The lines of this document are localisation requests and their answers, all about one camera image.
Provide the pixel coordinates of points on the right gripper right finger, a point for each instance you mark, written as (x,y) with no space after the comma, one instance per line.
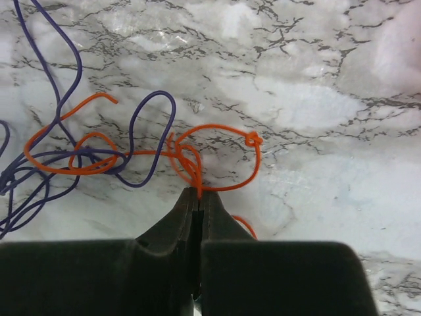
(243,276)

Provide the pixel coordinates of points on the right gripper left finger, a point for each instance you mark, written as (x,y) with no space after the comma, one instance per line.
(147,275)

